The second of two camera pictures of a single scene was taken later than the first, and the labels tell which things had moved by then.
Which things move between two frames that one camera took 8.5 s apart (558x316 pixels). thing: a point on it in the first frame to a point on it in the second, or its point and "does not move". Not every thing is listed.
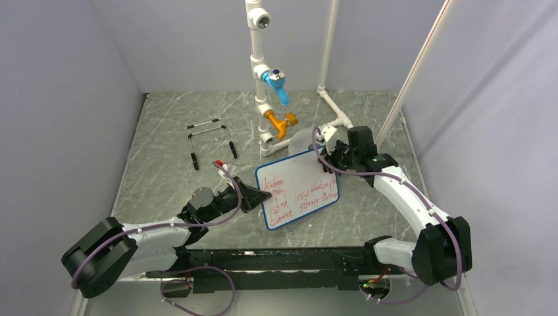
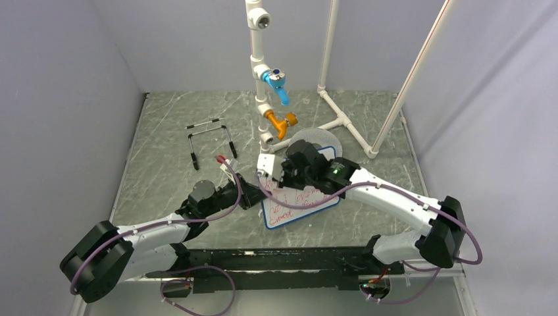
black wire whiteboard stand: x=193 y=154 does not move
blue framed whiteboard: x=297 y=185 does not move
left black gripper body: x=227 y=201 does not move
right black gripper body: x=343 y=158 to x=291 y=177
